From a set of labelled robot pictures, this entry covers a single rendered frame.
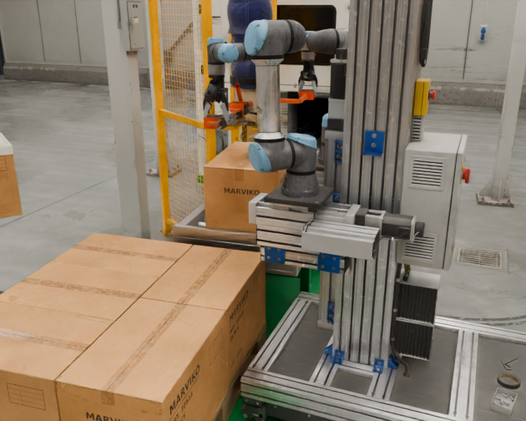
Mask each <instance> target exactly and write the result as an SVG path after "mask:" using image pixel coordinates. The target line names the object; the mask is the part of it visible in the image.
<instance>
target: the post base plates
mask: <svg viewBox="0 0 526 421"><path fill-rule="evenodd" d="M167 158H168V159H167V161H168V178H172V173H173V177H174V176H175V175H177V174H178V173H180V172H181V171H183V170H181V167H180V171H179V169H178V168H179V165H177V169H176V166H175V167H174V166H173V165H174V162H173V160H172V165H171V157H170V155H169V153H168V154H167ZM169 169H170V176H169ZM176 172H177V173H176ZM146 175H148V176H158V177H159V160H158V164H157V169H156V161H155V162H154V168H153V169H149V171H147V172H146ZM492 185H493V177H492V178H491V179H490V180H489V182H488V183H487V184H486V185H485V186H484V187H483V189H482V190H480V192H477V194H476V201H477V205H489V206H499V207H509V208H514V207H513V201H512V199H511V196H510V192H509V186H508V181H507V187H506V192H505V197H504V199H503V198H500V190H501V180H500V181H499V187H498V197H497V198H493V197H491V191H492Z"/></svg>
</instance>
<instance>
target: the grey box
mask: <svg viewBox="0 0 526 421"><path fill-rule="evenodd" d="M119 4H120V14H121V25H122V35H123V45H124V51H134V50H140V49H145V46H144V24H143V9H142V1H141V0H119Z"/></svg>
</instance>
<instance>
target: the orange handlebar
mask: <svg viewBox="0 0 526 421"><path fill-rule="evenodd" d="M307 98H308V94H304V95H302V96H301V97H300V98H299V99H281V103H288V104H301V103H302V102H303V101H304V100H305V99H307ZM238 111H241V108H238V109H233V108H230V112H233V114H234V115H236V112H238ZM215 122H216V121H207V125H209V126H215Z"/></svg>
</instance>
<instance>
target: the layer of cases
mask: <svg viewBox="0 0 526 421"><path fill-rule="evenodd" d="M265 321H266V262H265V261H262V260H261V259H260V253H259V252H252V251H239V250H231V249H225V248H218V247H211V246H197V245H191V244H184V243H176V242H169V241H157V240H149V239H142V238H135V237H128V236H115V235H108V234H101V233H93V234H92V235H91V236H89V237H87V238H86V239H84V240H83V241H81V242H79V243H78V244H77V245H76V246H74V247H72V248H71V249H69V250H68V251H66V252H64V253H63V254H62V255H60V256H58V257H57V258H55V259H54V260H52V261H51V262H49V263H48V264H47V265H45V266H43V267H42V268H40V269H39V270H37V271H35V272H34V273H33V274H31V275H30V276H28V277H26V278H25V279H23V280H22V281H20V282H19V283H18V284H16V285H15V286H13V287H11V288H9V289H8V290H6V291H5V292H4V293H2V294H1V295H0V421H211V419H212V418H213V417H214V415H215V412H216V410H217V408H218V407H219V406H220V403H221V401H222V400H223V398H224V396H225V394H226V392H227V391H228V390H227V389H229V387H230V385H231V383H232V382H233V380H234V378H235V375H236V374H237V373H238V371H239V369H240V366H241V365H242V363H243V362H244V360H245V357H246V356H247V354H248V352H249V351H250V348H251V347H252V345H253V343H254V341H255V340H256V338H257V336H258V334H259V332H260V330H261V329H262V327H263V325H264V323H265Z"/></svg>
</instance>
